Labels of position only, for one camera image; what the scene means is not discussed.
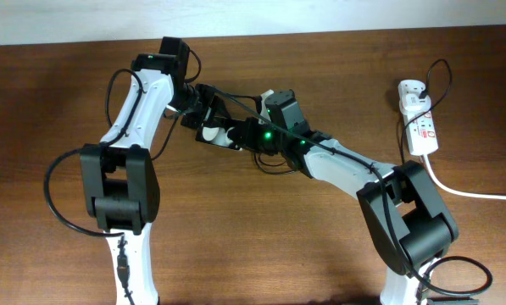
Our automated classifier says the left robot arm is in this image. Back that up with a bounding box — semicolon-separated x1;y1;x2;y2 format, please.
80;37;236;304

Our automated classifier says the white charger plug adapter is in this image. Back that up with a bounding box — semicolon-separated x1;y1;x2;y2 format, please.
399;93;431;114

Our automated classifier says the white power strip cord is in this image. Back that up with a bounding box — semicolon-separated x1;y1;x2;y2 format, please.
420;153;506;202

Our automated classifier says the black smartphone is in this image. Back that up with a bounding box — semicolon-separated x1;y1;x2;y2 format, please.
196;126;242;151

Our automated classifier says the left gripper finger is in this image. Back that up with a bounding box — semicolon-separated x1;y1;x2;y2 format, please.
198;141;241;151
221;97;253;121

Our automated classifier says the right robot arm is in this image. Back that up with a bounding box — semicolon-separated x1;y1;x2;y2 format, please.
227;90;459;304

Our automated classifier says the black charging cable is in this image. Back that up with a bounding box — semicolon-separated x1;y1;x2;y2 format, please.
253;58;453;176

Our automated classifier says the white power strip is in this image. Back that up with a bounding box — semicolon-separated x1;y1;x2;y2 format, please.
398;80;438;156

